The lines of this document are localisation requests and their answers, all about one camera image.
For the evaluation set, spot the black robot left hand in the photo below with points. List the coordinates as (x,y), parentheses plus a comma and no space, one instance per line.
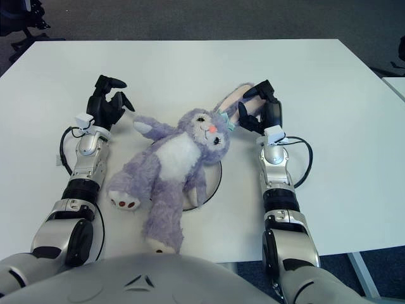
(101,111)

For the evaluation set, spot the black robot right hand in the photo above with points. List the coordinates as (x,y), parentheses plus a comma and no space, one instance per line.
(272,114)

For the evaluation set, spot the purple plush bunny doll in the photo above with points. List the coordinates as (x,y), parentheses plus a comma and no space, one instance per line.
(177,158)

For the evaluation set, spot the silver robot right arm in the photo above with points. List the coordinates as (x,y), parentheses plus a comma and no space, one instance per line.
(278,183)

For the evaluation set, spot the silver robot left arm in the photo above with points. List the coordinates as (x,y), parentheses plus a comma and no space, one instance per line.
(76,187)

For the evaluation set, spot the white plate black rim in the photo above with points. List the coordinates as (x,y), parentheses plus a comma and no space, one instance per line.
(212,183)

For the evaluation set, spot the black office chair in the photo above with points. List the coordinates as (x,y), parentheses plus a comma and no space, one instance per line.
(16,22)

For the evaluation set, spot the white neighbouring table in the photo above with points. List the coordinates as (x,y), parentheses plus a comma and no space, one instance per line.
(395,87)

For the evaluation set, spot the grey table base bar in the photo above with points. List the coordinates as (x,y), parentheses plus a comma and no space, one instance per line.
(231,267)

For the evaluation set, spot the grey robot torso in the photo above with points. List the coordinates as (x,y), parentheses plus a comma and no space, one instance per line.
(142,282)

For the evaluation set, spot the grey metal table leg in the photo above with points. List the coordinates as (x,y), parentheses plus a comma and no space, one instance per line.
(364,275)

